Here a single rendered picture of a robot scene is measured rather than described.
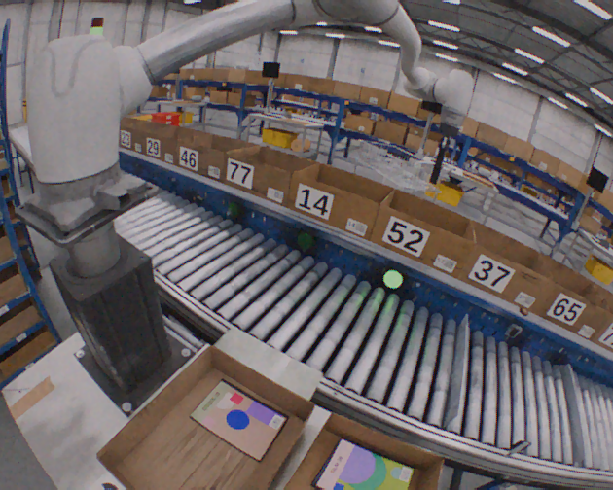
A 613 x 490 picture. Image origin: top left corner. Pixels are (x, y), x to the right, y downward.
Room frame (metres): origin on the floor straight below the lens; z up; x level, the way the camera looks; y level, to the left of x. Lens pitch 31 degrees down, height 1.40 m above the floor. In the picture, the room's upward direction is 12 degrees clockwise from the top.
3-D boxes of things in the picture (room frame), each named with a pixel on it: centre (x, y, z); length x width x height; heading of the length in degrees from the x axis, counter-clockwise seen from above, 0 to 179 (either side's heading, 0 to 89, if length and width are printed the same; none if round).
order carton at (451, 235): (1.04, -0.48, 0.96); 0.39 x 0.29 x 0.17; 68
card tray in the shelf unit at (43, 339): (0.36, 1.50, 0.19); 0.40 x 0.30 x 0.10; 159
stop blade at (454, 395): (0.51, -0.57, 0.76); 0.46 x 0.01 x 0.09; 158
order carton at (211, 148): (1.49, 0.61, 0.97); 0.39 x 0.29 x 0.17; 68
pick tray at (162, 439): (0.15, 0.11, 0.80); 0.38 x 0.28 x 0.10; 160
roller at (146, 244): (1.00, 0.61, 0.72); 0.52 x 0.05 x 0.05; 158
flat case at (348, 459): (0.14, -0.23, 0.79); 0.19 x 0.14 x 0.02; 68
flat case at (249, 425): (0.25, 0.07, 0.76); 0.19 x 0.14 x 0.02; 71
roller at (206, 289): (0.85, 0.25, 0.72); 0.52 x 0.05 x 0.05; 158
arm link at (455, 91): (1.03, -0.41, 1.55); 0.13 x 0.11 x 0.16; 39
